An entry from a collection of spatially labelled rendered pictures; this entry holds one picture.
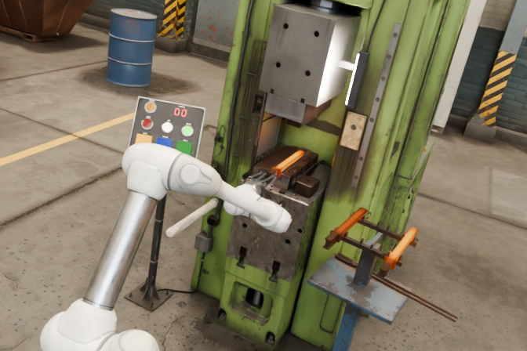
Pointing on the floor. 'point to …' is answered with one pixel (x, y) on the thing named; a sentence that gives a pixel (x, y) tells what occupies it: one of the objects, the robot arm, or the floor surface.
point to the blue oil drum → (130, 47)
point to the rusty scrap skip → (40, 5)
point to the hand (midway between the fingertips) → (271, 174)
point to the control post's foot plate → (140, 297)
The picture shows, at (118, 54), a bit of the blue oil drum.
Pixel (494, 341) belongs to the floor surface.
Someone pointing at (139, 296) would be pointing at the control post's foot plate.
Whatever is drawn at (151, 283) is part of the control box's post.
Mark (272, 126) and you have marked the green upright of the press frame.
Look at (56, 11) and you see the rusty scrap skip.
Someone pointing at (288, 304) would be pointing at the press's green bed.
